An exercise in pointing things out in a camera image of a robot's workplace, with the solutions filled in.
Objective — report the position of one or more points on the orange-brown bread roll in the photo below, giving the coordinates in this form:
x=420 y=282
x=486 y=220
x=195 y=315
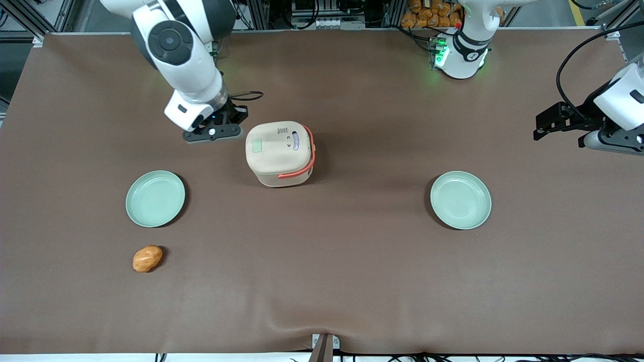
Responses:
x=147 y=259

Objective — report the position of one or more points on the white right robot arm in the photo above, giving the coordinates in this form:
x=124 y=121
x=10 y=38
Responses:
x=186 y=65

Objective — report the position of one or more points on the bag of orange bread rolls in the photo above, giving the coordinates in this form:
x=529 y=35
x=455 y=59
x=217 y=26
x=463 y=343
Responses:
x=427 y=15

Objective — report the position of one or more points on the metal mounting bracket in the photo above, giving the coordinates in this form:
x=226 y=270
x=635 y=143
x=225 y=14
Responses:
x=336 y=343

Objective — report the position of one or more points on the brown camera pole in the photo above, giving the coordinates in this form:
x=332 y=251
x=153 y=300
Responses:
x=322 y=353

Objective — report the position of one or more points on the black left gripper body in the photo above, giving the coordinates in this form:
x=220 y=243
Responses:
x=586 y=109

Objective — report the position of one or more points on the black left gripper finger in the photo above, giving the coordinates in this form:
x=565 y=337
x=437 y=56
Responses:
x=553 y=114
x=546 y=132

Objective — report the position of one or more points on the white table corner bracket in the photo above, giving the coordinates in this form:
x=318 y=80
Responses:
x=38 y=41
x=613 y=35

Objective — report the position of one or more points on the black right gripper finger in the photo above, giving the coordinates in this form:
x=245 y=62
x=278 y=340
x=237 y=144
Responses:
x=240 y=111
x=237 y=121

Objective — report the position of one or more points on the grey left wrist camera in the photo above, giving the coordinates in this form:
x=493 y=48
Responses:
x=604 y=142

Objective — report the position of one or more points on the brown table mat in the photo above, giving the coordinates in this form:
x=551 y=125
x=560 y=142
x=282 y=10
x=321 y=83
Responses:
x=352 y=276

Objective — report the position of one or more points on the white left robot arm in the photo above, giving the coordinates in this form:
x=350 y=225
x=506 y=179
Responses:
x=465 y=55

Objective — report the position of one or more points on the beige rice cooker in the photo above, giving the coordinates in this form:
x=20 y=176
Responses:
x=271 y=151

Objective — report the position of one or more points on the green plate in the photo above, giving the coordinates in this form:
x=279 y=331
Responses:
x=155 y=199
x=460 y=200

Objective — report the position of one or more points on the aluminium frame strut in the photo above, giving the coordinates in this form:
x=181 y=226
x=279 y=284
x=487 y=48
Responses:
x=30 y=22

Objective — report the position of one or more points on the white terminal strip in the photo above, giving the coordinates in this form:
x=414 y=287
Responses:
x=327 y=22

